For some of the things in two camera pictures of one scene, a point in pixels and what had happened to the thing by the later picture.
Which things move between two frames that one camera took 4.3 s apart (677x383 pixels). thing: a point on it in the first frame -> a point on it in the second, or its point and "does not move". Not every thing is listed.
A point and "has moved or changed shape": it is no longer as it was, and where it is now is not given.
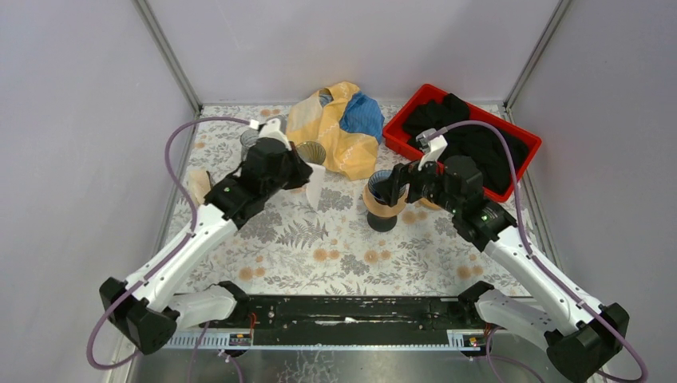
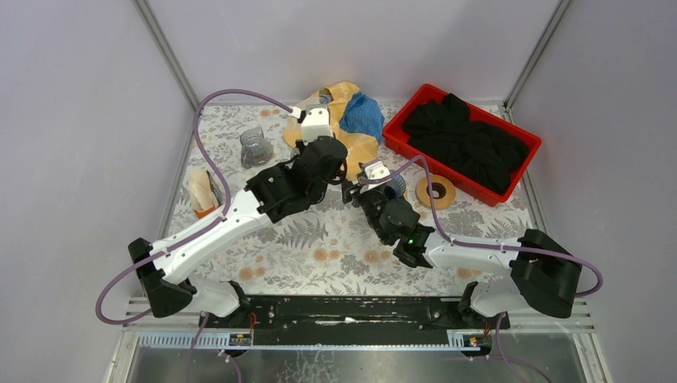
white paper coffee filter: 314,187 has moved or changed shape
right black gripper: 408,173 -> 350,191
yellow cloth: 350,154 does not move
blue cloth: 362,115 does not move
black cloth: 482,146 does not move
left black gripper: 295,169 -> 305,149
